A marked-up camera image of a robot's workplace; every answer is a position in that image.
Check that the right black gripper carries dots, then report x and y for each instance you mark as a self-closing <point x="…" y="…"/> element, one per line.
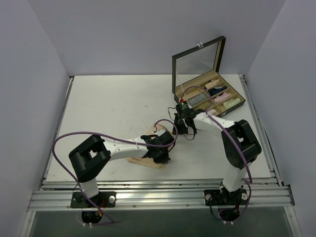
<point x="181" y="124"/>

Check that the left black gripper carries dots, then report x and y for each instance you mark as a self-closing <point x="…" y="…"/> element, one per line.
<point x="162" y="156"/>

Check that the beige underwear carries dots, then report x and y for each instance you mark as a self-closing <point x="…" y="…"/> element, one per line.
<point x="149" y="162"/>

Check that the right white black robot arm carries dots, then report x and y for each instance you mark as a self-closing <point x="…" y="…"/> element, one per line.
<point x="241" y="146"/>

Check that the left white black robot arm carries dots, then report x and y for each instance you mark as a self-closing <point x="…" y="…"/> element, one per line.
<point x="90" y="157"/>

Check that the tan rolled cloth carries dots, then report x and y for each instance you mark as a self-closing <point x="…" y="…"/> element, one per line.
<point x="205" y="107"/>

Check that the white pink rolled cloth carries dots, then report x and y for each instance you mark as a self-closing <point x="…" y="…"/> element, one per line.
<point x="212" y="112"/>

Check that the grey striped rolled cloth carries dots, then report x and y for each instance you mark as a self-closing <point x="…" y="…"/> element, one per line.
<point x="197" y="99"/>

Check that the navy rolled cloth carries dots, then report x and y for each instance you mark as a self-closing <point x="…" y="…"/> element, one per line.
<point x="215" y="90"/>

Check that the cream rolled cloth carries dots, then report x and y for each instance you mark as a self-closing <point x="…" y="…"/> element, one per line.
<point x="231" y="103"/>

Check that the black compartment storage box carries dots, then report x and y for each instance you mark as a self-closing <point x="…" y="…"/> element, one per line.
<point x="196" y="79"/>

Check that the beige rolled cloth top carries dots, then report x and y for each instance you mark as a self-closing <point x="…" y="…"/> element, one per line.
<point x="211" y="84"/>

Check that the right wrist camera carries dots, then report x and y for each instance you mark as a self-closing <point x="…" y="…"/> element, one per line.
<point x="182" y="108"/>

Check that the aluminium front rail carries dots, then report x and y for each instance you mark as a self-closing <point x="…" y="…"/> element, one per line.
<point x="159" y="199"/>

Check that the aluminium rail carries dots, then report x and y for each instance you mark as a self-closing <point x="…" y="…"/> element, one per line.
<point x="159" y="199"/>
<point x="261" y="133"/>

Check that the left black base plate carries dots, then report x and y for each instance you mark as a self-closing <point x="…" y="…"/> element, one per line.
<point x="103" y="199"/>

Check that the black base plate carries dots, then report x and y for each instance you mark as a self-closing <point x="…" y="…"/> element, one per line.
<point x="103" y="199"/>
<point x="224" y="198"/>

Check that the right side aluminium rail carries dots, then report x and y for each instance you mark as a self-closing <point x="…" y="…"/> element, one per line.
<point x="261" y="133"/>

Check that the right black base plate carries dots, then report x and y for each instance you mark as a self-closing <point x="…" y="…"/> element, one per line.
<point x="224" y="198"/>

